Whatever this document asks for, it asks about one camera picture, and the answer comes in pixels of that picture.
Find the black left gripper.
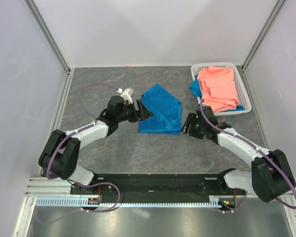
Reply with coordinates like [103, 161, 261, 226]
[116, 99, 153, 123]

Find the blue satin napkin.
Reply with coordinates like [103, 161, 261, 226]
[138, 84, 182, 135]

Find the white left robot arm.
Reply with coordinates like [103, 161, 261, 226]
[38, 96, 153, 194]

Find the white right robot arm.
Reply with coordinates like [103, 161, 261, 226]
[182, 106, 296, 202]

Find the blue cloth in basket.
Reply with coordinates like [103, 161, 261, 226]
[189, 80, 202, 98]

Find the salmon pink cloth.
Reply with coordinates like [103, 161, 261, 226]
[197, 66, 240, 113]

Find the white plastic basket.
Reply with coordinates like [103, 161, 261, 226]
[190, 62, 252, 117]

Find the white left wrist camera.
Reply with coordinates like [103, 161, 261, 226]
[117, 88, 134, 104]

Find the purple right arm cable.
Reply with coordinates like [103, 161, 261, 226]
[199, 98, 296, 214]

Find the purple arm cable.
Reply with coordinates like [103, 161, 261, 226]
[36, 83, 121, 224]
[199, 98, 296, 214]

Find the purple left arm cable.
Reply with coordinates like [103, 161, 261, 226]
[36, 83, 121, 224]

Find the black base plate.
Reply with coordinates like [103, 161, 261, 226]
[70, 174, 245, 203]

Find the left aluminium frame post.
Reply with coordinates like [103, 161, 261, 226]
[24, 0, 71, 75]

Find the aluminium frame post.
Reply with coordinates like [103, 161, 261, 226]
[24, 0, 71, 75]
[241, 0, 287, 72]

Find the white slotted cable duct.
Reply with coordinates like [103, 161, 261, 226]
[36, 197, 221, 208]

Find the aluminium front rail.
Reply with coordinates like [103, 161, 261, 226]
[27, 176, 294, 198]

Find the right aluminium frame post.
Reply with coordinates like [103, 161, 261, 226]
[241, 0, 287, 72]

